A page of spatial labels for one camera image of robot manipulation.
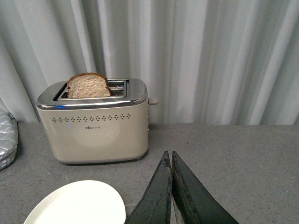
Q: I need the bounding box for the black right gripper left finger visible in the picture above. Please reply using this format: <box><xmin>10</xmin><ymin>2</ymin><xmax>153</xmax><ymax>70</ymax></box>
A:
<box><xmin>125</xmin><ymin>151</ymin><xmax>172</xmax><ymax>224</ymax></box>

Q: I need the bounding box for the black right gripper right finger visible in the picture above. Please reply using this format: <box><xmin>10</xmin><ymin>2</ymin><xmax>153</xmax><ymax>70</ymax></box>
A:
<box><xmin>172</xmin><ymin>151</ymin><xmax>238</xmax><ymax>224</ymax></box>

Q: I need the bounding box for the white round plate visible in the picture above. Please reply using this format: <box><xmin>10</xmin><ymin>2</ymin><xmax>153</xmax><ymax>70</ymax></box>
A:
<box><xmin>24</xmin><ymin>180</ymin><xmax>126</xmax><ymax>224</ymax></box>

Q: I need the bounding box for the brown bread slice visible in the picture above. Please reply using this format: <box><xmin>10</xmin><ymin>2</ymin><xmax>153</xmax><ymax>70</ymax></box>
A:
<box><xmin>67</xmin><ymin>72</ymin><xmax>111</xmax><ymax>99</ymax></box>

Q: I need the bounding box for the beige two-slot toaster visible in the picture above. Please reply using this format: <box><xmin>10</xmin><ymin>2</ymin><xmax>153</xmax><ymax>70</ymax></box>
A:
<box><xmin>36</xmin><ymin>78</ymin><xmax>157</xmax><ymax>164</ymax></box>

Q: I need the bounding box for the grey-white backdrop curtain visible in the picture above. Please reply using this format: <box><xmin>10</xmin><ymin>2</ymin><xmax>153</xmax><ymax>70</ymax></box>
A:
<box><xmin>0</xmin><ymin>0</ymin><xmax>299</xmax><ymax>125</ymax></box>

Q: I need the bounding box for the lower silver quilted oven mitt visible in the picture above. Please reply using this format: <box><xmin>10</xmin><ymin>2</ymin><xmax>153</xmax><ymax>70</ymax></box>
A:
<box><xmin>0</xmin><ymin>151</ymin><xmax>16</xmax><ymax>170</ymax></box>

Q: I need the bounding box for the silver quilted oven mitt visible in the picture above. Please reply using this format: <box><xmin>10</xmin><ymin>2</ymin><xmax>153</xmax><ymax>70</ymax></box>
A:
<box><xmin>0</xmin><ymin>151</ymin><xmax>16</xmax><ymax>170</ymax></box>
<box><xmin>0</xmin><ymin>110</ymin><xmax>18</xmax><ymax>159</ymax></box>

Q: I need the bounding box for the upper silver quilted oven mitt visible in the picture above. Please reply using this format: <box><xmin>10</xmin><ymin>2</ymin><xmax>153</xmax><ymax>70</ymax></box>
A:
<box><xmin>0</xmin><ymin>110</ymin><xmax>18</xmax><ymax>159</ymax></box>

